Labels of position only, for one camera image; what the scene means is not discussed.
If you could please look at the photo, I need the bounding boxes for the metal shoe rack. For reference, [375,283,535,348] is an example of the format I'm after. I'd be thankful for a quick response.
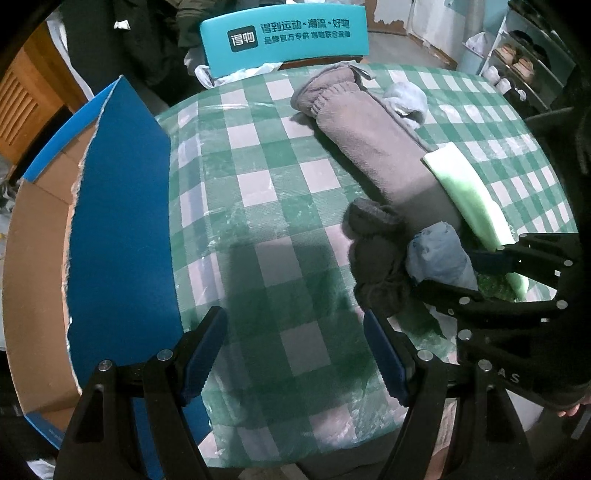
[479,1,576,112]

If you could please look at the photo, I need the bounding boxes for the blue cardboard shoebox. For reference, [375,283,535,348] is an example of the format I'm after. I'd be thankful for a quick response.
[2,78,182,446]

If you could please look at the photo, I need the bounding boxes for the white plastic bag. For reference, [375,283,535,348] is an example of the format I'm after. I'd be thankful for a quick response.
[193,62,283,90]

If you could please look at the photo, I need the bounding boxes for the teal shoebox lid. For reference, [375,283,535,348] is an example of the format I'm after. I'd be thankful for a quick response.
[200,3,369,78]

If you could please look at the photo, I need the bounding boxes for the light blue waste bin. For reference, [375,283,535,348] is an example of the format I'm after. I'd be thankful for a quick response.
[457,31,494,75]

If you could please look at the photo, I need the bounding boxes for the dark grey knit sock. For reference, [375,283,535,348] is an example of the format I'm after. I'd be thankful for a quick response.
[345,197,411,318]

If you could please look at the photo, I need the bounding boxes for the green checkered tablecloth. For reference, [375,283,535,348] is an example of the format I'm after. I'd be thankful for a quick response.
[157,64,576,468]

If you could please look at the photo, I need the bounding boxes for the green sparkly scrub sponge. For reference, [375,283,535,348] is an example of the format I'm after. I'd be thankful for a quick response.
[476,272,518,302]

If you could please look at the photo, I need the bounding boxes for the grey rolled sweatpants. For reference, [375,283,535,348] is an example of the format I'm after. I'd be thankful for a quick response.
[290,62,463,235]

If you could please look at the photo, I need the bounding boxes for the light grey-blue sock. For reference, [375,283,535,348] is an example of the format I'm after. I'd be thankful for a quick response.
[383,81,429,130]

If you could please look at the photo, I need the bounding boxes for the blue cloth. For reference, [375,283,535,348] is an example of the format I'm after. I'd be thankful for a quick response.
[406,222,478,291]

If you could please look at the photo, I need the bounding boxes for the light green foam cloth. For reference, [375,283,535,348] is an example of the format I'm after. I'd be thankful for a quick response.
[420,141,531,303]

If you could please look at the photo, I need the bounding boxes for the wooden louvered cabinet door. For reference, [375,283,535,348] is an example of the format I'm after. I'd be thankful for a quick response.
[0,23,87,166]

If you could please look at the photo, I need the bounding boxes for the person's hand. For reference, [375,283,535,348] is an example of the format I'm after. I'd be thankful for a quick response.
[557,398,591,418]

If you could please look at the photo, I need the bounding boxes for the dark hanging jackets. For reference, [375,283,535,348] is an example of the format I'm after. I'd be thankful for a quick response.
[59,1,228,88]

